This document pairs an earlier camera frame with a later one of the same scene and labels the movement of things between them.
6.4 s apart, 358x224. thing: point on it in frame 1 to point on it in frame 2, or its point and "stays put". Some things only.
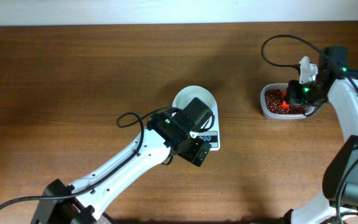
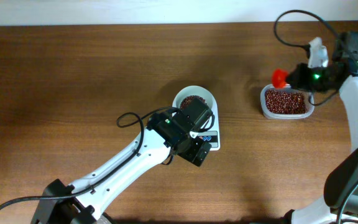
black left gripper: [190, 154] stays put
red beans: [273, 102] stays put
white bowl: [186, 94] stays put
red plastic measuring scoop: [284, 106] to [279, 78]
